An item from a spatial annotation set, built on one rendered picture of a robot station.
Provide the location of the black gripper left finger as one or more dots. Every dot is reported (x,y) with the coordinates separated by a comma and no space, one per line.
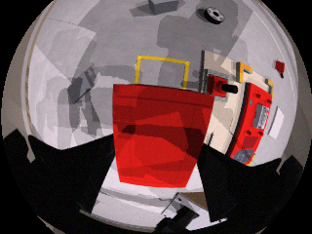
(80,169)

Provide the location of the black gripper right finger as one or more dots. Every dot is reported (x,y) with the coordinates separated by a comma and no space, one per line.
(226,182)

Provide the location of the white square sheet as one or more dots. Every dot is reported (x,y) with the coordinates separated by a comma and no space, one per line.
(277,123)

